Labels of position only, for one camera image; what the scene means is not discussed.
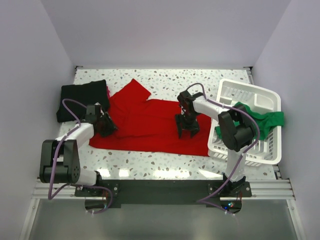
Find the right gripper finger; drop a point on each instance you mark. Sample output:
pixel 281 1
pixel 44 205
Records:
pixel 194 132
pixel 180 133

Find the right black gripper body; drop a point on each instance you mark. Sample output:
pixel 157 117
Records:
pixel 188 120

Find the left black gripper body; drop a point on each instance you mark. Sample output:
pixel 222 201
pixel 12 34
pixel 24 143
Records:
pixel 107 126

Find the red t shirt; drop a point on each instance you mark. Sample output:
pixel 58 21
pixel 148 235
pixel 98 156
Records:
pixel 148 125

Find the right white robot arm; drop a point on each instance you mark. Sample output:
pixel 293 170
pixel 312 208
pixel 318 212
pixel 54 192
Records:
pixel 204 106

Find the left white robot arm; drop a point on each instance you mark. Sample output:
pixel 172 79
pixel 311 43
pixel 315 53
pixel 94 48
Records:
pixel 60 159

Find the folded black t shirt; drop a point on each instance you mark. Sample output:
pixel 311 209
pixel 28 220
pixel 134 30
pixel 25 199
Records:
pixel 86 94

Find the folded pink t shirt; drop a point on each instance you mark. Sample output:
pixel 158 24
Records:
pixel 108 92

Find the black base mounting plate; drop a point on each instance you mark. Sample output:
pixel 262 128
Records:
pixel 148 192

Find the green t shirt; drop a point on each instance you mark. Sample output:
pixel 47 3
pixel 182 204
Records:
pixel 267 122

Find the white plastic laundry basket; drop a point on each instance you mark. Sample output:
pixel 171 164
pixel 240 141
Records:
pixel 260 100

